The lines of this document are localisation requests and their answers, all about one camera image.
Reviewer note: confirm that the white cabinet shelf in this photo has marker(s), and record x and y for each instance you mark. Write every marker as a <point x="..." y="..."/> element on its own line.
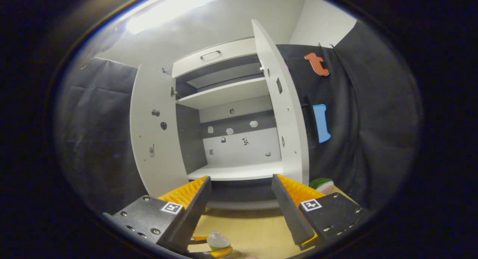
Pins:
<point x="224" y="93"/>
<point x="239" y="172"/>

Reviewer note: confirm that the clear bottle with green label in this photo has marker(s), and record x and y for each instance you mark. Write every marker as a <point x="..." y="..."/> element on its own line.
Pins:
<point x="217" y="241"/>

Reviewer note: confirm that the white and grey cabinet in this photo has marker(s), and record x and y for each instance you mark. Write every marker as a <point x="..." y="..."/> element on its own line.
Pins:
<point x="190" y="139"/>

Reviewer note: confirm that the black backdrop cloth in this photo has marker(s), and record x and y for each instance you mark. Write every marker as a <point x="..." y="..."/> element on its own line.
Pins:
<point x="97" y="121"/>
<point x="366" y="121"/>

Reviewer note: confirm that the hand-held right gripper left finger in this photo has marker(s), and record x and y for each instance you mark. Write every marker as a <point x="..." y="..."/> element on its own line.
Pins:
<point x="194" y="210"/>

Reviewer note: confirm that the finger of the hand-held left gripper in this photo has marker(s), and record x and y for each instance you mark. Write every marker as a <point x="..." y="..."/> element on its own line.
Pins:
<point x="220" y="253"/>
<point x="199" y="238"/>

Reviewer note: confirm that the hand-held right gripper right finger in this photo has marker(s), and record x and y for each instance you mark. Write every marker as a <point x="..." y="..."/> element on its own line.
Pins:
<point x="289" y="210"/>

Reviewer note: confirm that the white door with camera sticker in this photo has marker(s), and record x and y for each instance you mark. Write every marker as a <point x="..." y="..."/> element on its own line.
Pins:
<point x="157" y="169"/>

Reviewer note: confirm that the watermelon slice toy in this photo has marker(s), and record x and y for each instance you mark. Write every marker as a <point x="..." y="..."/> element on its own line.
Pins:
<point x="322" y="185"/>

